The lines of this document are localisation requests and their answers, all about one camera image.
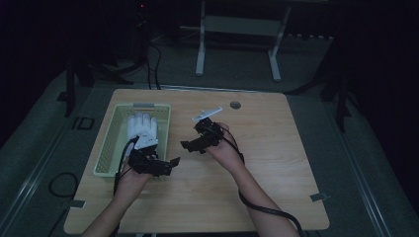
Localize white metal stand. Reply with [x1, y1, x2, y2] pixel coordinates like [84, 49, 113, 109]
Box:
[180, 0, 293, 83]

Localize black floor cable loop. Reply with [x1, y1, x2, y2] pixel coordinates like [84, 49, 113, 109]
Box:
[47, 171, 80, 199]

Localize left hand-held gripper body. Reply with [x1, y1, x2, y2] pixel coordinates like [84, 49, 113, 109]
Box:
[126, 131, 173, 178]

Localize right hand-held gripper black cable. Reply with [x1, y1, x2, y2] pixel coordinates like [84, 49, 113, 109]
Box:
[219, 125, 305, 237]

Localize left hand-held gripper black cable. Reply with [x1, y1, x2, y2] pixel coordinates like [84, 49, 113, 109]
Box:
[113, 135, 140, 237]

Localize black tripod stand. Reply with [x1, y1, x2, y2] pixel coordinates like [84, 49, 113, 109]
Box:
[62, 55, 136, 119]

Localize person's right hand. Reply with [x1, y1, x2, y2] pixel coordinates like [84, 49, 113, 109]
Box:
[205, 122, 247, 173]

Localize dark stand legs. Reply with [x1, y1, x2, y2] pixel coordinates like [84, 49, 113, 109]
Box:
[285, 62, 359, 133]

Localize black hanging cables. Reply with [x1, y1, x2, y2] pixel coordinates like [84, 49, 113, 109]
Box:
[136, 9, 163, 91]

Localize black rectangular floor marker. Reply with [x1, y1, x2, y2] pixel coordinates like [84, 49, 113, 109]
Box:
[71, 116, 96, 130]

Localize hand-held gripper black cable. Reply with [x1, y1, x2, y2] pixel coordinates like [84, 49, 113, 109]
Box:
[113, 135, 140, 237]
[219, 125, 305, 237]

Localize person's left hand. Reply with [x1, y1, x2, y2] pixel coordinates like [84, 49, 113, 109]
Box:
[115, 162, 153, 200]

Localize light green plastic basket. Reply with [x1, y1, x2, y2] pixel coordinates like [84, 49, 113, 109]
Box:
[92, 102, 172, 179]

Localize lilac glove white fingers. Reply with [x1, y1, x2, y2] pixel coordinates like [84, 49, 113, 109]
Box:
[126, 112, 160, 150]

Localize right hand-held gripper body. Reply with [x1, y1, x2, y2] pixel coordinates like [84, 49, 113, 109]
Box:
[191, 106, 225, 155]

